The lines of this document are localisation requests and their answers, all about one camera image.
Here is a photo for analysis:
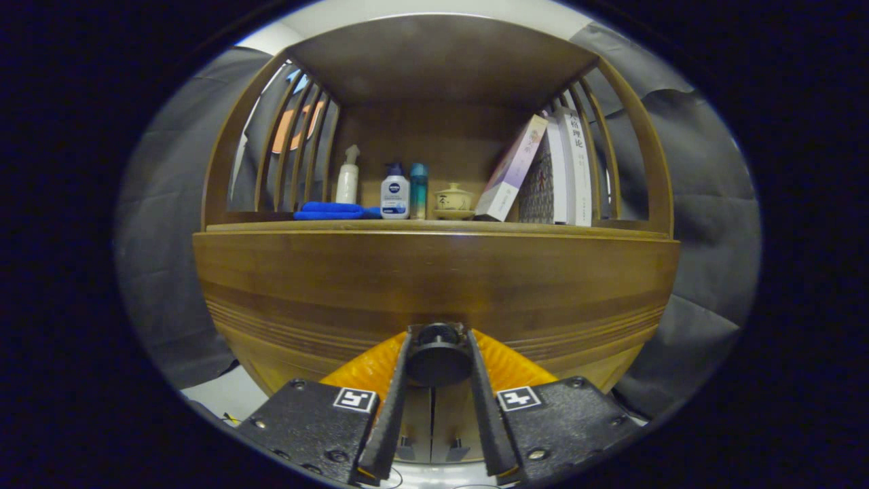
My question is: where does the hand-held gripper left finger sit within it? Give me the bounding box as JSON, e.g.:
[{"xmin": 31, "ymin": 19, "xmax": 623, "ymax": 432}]
[{"xmin": 234, "ymin": 329, "xmax": 413, "ymax": 486}]

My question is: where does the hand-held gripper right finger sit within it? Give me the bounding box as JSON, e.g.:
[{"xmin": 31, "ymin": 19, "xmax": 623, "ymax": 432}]
[{"xmin": 467, "ymin": 329, "xmax": 642, "ymax": 484}]

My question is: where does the wooden drawer with black knob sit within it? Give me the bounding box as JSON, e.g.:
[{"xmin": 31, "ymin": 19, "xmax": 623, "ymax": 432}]
[{"xmin": 192, "ymin": 228, "xmax": 681, "ymax": 398}]

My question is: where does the wooden countertop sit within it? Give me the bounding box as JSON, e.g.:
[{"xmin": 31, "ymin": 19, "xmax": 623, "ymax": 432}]
[{"xmin": 206, "ymin": 219, "xmax": 669, "ymax": 238}]

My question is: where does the wooden cabinet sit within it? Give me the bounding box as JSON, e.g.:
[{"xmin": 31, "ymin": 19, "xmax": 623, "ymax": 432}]
[{"xmin": 192, "ymin": 14, "xmax": 681, "ymax": 466}]

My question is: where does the blue folded cloth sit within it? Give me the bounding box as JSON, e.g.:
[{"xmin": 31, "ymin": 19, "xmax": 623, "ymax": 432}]
[{"xmin": 293, "ymin": 201, "xmax": 382, "ymax": 221}]

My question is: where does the beige lidded tea cup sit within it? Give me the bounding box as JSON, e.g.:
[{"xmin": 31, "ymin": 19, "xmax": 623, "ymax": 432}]
[{"xmin": 433, "ymin": 183, "xmax": 476, "ymax": 221}]

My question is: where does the white bottle with blue cap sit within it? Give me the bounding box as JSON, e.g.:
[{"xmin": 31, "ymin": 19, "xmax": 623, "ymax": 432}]
[{"xmin": 380, "ymin": 163, "xmax": 411, "ymax": 219}]

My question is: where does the teal bottle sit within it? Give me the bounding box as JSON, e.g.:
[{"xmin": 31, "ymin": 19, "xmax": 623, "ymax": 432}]
[{"xmin": 409, "ymin": 163, "xmax": 429, "ymax": 219}]

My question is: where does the patterned cover book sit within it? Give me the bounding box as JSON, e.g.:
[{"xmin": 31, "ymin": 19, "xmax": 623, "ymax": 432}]
[{"xmin": 518, "ymin": 112, "xmax": 571, "ymax": 225}]

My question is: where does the white spray bottle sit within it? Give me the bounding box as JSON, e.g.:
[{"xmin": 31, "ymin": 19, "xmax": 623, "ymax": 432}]
[{"xmin": 335, "ymin": 144, "xmax": 361, "ymax": 204}]

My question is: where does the purple and white book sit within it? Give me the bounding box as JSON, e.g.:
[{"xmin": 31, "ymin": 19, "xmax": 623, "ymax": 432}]
[{"xmin": 474, "ymin": 114, "xmax": 549, "ymax": 222}]

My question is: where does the black backdrop cloth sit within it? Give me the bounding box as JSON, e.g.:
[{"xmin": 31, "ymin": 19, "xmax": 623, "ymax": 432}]
[{"xmin": 115, "ymin": 24, "xmax": 761, "ymax": 418}]

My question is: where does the white book with black lettering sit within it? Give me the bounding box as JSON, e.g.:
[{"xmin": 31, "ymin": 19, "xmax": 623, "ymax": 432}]
[{"xmin": 555, "ymin": 107, "xmax": 593, "ymax": 227}]

